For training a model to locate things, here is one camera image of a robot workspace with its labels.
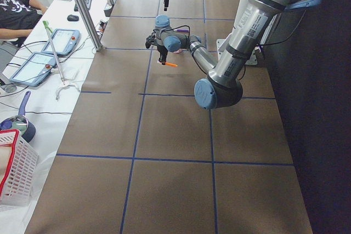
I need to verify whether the orange highlighter pen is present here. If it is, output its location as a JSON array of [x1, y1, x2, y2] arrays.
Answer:
[[158, 61, 178, 67]]

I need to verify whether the purple highlighter pen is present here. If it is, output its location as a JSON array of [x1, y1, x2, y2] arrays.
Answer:
[[173, 28, 189, 33]]

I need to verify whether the left power strip with plugs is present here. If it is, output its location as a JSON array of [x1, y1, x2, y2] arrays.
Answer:
[[98, 20, 107, 32]]

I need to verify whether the far teach pendant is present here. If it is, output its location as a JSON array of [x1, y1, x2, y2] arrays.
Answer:
[[47, 28, 80, 56]]

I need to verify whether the teach pendant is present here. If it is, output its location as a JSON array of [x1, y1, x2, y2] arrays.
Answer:
[[47, 28, 80, 56], [9, 52, 56, 87]]

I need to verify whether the black computer mouse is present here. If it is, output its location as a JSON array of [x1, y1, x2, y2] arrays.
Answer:
[[67, 14, 79, 22]]

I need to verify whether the near teach pendant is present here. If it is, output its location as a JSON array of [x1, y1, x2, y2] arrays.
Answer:
[[9, 52, 56, 87]]

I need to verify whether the seated person in black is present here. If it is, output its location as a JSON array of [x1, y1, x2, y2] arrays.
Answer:
[[1, 0, 47, 47]]

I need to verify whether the blue saucepan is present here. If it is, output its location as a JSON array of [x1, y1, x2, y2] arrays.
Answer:
[[1, 91, 36, 142]]

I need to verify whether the white plastic basket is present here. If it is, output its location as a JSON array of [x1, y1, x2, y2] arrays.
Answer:
[[1, 129, 38, 211]]

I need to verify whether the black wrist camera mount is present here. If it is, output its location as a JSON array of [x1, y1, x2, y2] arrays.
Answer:
[[145, 33, 157, 49]]

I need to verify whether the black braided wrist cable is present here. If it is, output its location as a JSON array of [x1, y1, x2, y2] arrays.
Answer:
[[148, 25, 191, 43]]

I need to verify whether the white pedestal column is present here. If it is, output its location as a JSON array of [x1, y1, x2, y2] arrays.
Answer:
[[216, 39, 258, 66]]

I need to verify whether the aluminium frame post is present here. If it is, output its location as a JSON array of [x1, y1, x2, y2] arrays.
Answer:
[[75, 0, 103, 52]]

